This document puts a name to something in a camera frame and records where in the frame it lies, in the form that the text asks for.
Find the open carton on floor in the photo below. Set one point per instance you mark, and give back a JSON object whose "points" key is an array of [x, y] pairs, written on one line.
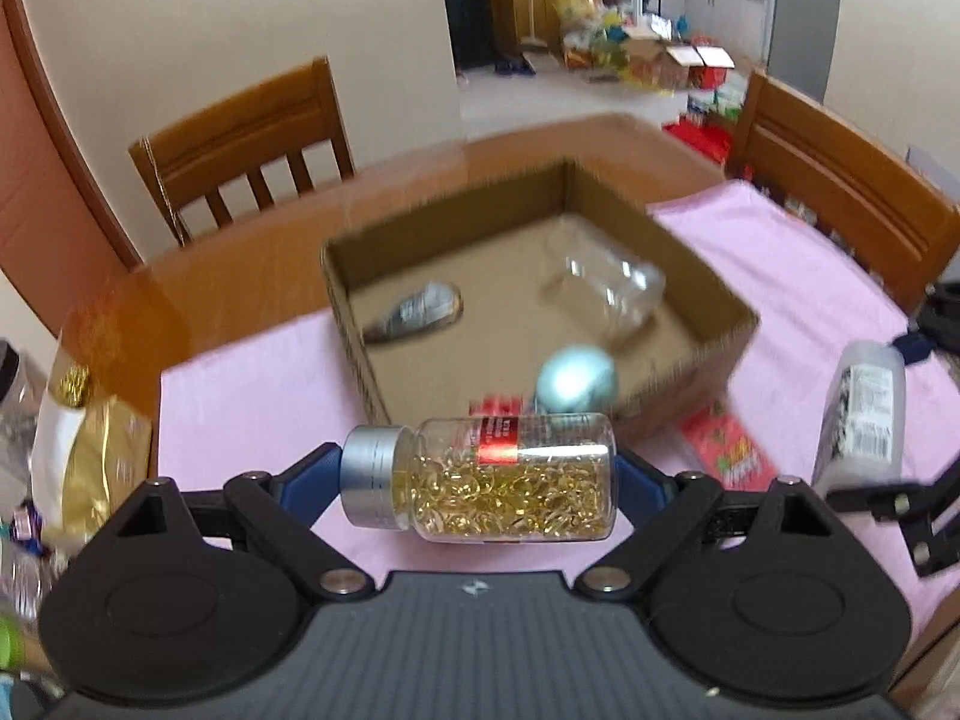
{"points": [[697, 67]]}

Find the brown wooden door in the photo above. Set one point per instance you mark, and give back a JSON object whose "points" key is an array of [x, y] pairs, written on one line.
{"points": [[37, 202]]}

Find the wooden panel chair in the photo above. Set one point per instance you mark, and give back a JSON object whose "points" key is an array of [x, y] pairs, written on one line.
{"points": [[840, 165]]}

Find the grey refrigerator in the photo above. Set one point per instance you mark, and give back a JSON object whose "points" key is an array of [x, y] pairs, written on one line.
{"points": [[802, 22]]}

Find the wooden cabinet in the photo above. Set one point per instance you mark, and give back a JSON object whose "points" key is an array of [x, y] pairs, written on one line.
{"points": [[540, 7]]}

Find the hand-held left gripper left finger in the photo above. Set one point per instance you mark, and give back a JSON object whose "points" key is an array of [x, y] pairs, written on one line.
{"points": [[307, 480]]}

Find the gold tissue box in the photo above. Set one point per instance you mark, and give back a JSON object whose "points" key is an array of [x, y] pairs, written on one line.
{"points": [[97, 450]]}

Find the wooden slatted chair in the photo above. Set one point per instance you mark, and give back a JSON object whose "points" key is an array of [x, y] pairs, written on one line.
{"points": [[225, 127]]}

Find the pink towel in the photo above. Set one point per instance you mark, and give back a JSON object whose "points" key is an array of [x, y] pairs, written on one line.
{"points": [[810, 277]]}

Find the cardboard box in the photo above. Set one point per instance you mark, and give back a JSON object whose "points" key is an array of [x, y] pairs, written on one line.
{"points": [[465, 285]]}

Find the pair of dark slippers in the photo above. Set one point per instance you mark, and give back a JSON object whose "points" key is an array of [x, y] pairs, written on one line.
{"points": [[514, 67]]}

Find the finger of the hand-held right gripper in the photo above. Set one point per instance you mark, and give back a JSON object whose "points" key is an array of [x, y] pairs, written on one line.
{"points": [[937, 322], [915, 510]]}

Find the bottle of golden capsules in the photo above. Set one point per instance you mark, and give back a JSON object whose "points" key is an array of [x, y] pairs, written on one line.
{"points": [[510, 487]]}

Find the clear plastic jar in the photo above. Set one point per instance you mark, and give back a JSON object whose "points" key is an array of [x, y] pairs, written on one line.
{"points": [[600, 277]]}

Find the white plastic bottle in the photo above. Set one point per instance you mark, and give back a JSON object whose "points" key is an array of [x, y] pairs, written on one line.
{"points": [[862, 412]]}

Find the dark blue door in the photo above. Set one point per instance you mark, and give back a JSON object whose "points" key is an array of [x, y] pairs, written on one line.
{"points": [[465, 7]]}

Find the yellow plastic bag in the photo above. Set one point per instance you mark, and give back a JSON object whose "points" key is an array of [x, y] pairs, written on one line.
{"points": [[570, 4]]}

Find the red flat packet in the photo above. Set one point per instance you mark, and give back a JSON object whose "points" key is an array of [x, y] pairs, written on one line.
{"points": [[720, 442]]}

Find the mint green round case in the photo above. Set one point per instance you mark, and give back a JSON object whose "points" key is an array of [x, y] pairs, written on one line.
{"points": [[577, 379]]}

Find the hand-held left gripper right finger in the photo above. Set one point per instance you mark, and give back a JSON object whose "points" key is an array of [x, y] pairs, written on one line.
{"points": [[637, 484]]}

